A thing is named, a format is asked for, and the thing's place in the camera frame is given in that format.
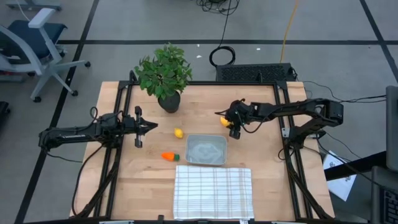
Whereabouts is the black tangled cable bundle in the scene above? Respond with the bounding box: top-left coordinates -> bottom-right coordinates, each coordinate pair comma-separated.
195,0 -> 241,16

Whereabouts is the orange toy carrot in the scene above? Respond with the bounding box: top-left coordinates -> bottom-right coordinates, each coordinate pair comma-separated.
160,151 -> 180,162

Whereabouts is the black perforated computer tower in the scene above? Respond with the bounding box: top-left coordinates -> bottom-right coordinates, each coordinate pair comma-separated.
215,63 -> 297,83

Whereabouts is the grey plastic tupperware container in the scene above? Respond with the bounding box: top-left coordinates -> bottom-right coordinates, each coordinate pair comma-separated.
185,134 -> 228,166

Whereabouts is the white checked kitchen towel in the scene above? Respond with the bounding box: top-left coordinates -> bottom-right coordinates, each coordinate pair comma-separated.
172,164 -> 255,220

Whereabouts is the black desk edge bar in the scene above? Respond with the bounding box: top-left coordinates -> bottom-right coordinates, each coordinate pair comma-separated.
324,151 -> 388,182

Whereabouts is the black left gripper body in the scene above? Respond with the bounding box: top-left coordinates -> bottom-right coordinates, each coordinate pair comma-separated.
119,106 -> 147,149

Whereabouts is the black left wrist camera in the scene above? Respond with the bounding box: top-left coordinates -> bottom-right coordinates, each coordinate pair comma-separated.
98,113 -> 119,126

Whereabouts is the green leafy plant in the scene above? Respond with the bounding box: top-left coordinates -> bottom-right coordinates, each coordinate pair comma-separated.
134,42 -> 193,100

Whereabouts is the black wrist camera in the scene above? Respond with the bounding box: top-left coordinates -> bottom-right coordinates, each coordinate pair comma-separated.
98,113 -> 119,126
231,99 -> 247,114

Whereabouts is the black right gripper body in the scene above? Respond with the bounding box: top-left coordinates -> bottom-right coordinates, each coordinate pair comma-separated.
228,99 -> 251,140

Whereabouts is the black keyboard device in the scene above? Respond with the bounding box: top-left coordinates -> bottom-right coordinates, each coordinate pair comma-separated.
371,166 -> 398,224

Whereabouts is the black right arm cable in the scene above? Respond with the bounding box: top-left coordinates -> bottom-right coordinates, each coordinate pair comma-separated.
302,80 -> 387,104

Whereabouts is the white printed paper sheet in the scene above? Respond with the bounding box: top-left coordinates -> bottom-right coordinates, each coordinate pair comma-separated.
322,151 -> 358,202

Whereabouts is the yellow hanging cable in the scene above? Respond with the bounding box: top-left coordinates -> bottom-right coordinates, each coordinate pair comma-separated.
279,0 -> 300,64

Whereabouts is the black plant pot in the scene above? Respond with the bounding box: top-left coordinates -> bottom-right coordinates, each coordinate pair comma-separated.
157,91 -> 182,114

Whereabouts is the white blue office chair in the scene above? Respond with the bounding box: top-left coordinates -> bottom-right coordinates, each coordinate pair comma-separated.
0,7 -> 91,103

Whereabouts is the black aluminium table frame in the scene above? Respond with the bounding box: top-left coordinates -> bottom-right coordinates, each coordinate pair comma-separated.
70,70 -> 335,220

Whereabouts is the black coiled floor cable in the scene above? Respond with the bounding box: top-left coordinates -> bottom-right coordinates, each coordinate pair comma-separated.
208,0 -> 237,68

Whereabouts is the grey monitor back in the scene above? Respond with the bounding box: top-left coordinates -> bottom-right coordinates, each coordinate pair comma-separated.
385,85 -> 398,172

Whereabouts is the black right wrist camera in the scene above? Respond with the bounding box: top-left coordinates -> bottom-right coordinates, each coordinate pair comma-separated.
231,99 -> 247,114

